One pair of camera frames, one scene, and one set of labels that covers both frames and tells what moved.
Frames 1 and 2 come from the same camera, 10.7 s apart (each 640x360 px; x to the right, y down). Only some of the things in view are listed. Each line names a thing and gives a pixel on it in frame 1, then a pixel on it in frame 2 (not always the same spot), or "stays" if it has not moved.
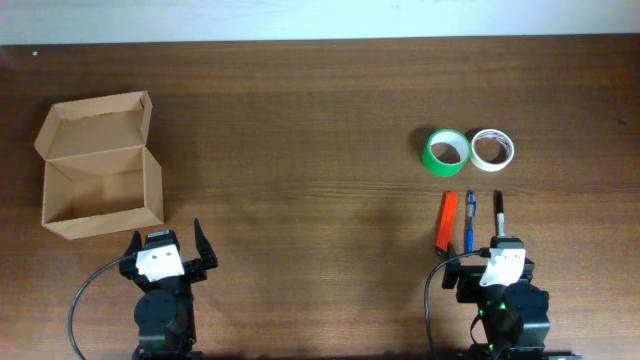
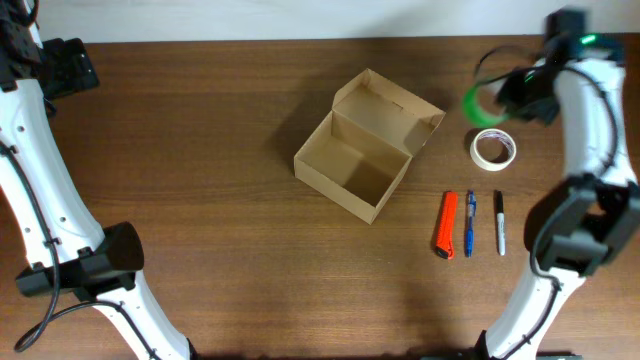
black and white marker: [500, 213] stays
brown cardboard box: [98, 174] -> [361, 150]
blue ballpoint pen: [470, 229] stays
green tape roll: [446, 152] -> [476, 111]
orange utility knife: [447, 222] stays
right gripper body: [469, 289] -> [531, 93]
